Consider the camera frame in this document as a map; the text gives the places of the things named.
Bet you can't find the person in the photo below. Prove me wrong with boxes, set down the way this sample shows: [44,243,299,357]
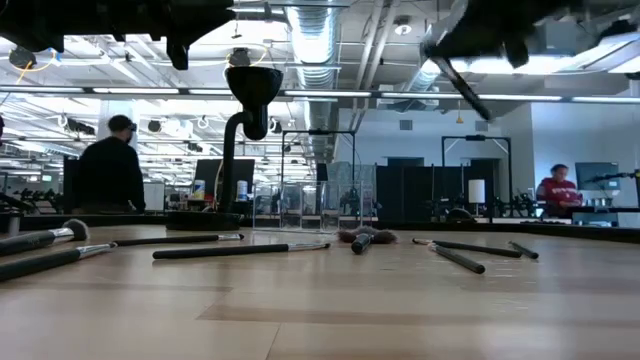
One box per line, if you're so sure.
[535,163,584,219]
[74,114,147,215]

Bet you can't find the silver spiral ceiling duct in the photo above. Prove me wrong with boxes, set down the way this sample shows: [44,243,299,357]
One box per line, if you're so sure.
[283,0,344,166]

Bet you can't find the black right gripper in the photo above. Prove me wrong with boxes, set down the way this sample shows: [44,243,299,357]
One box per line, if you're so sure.
[422,0,566,122]

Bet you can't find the large fluffy-head makeup brush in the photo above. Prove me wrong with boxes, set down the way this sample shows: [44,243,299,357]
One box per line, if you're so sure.
[0,218,91,257]

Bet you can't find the grey computer monitor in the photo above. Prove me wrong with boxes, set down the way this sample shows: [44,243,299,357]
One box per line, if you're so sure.
[574,161,621,192]

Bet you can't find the white box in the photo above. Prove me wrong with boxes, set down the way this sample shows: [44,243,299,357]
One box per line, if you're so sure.
[571,211,640,229]

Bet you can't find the black gooseneck camera stand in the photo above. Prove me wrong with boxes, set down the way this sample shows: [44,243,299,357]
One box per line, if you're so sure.
[164,65,285,232]

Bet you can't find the black metal gantry frame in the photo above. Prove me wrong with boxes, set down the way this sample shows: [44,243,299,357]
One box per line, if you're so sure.
[280,129,357,201]
[440,134,513,217]

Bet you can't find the long thin black makeup brush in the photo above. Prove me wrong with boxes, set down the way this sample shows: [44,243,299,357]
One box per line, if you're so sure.
[151,242,332,261]

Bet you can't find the black partition wall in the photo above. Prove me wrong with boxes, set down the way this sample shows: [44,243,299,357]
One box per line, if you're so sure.
[375,157,501,221]

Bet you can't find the white cylinder lamp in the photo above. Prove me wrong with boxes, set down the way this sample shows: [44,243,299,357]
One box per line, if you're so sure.
[468,179,486,205]

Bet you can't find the clear acrylic brush organizer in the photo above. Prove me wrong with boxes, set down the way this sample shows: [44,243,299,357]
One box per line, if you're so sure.
[251,180,377,234]

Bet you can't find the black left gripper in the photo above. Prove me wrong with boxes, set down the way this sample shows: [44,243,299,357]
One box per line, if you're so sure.
[99,0,236,71]

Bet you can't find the thick-handled silver-ferrule makeup brush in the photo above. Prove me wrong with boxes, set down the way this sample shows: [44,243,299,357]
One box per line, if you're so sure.
[0,241,118,283]

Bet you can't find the short brown kabuki brush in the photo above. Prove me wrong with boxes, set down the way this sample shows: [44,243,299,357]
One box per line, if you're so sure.
[337,226,399,256]

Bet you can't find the black table edge frame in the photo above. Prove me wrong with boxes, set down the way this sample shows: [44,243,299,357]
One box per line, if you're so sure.
[0,212,640,245]

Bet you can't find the black computer monitor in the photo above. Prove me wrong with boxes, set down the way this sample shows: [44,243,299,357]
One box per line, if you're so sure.
[193,158,256,201]

